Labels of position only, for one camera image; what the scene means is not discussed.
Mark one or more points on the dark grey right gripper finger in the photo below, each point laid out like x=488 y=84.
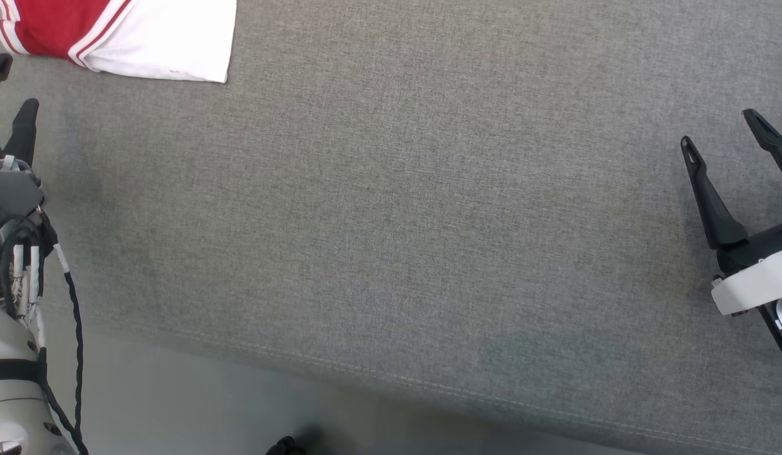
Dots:
x=779 y=148
x=713 y=208

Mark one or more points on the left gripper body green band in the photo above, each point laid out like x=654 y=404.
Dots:
x=12 y=189

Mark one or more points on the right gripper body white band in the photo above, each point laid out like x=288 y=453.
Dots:
x=757 y=278

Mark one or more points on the red shirt with white sleeves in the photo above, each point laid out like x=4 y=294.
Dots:
x=163 y=44

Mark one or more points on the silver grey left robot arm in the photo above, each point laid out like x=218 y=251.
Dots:
x=6 y=392

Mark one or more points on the black floor object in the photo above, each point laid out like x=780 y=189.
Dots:
x=285 y=446

